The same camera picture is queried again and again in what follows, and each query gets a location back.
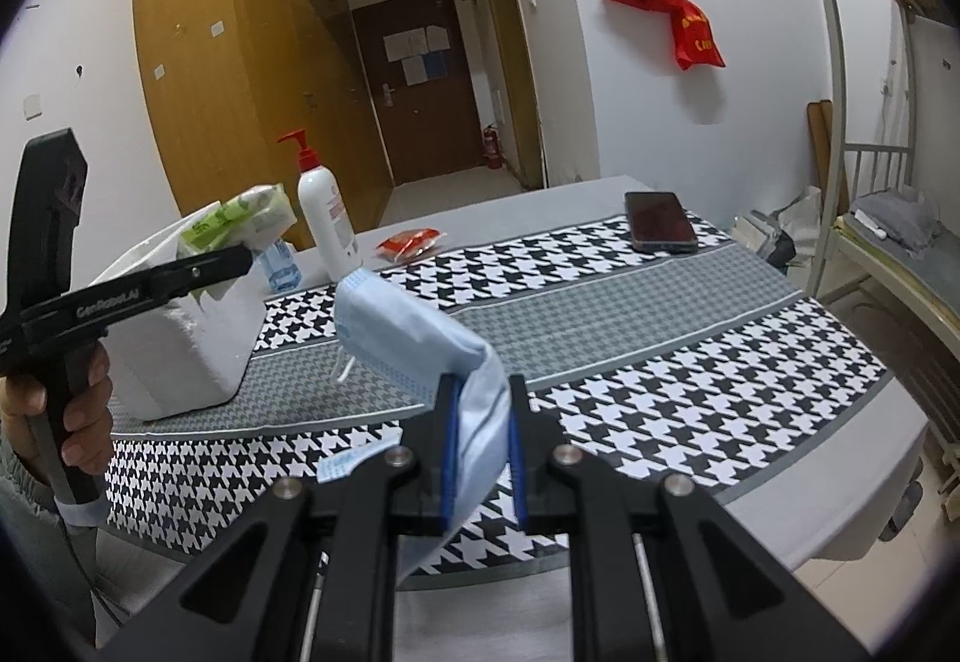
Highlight green wet wipes packet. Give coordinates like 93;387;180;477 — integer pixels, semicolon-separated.
176;184;298;262

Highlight blue face mask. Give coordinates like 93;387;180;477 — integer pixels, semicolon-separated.
332;269;511;577

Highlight person's left hand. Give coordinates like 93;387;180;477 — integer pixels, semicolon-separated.
0;339;116;480

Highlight white styrofoam box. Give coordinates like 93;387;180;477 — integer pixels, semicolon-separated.
96;210;303;423

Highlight blue spray bottle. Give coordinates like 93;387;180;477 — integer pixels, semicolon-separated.
259;239;302;295

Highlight white pump bottle red top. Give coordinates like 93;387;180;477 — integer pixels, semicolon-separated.
278;129;361;281

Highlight houndstooth table runner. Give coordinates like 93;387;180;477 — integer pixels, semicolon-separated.
107;217;889;584

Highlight red snack packet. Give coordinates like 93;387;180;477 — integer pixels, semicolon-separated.
376;226;446;263

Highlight wooden wardrobe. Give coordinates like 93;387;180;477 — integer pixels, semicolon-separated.
132;0;392;231

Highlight dark brown entrance door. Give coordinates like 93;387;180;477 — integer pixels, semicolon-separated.
352;0;482;185

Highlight black smartphone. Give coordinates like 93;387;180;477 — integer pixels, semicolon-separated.
625;191;698;254

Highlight red fire extinguisher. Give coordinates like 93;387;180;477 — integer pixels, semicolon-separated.
482;124;503;169

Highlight brown side door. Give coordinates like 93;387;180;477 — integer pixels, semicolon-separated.
488;0;547;189

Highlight metal bunk bed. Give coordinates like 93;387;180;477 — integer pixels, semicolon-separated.
782;0;960;453

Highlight white wall switch plate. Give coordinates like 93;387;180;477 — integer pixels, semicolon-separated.
23;95;43;121

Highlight wooden boards against wall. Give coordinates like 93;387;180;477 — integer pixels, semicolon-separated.
805;100;833;205

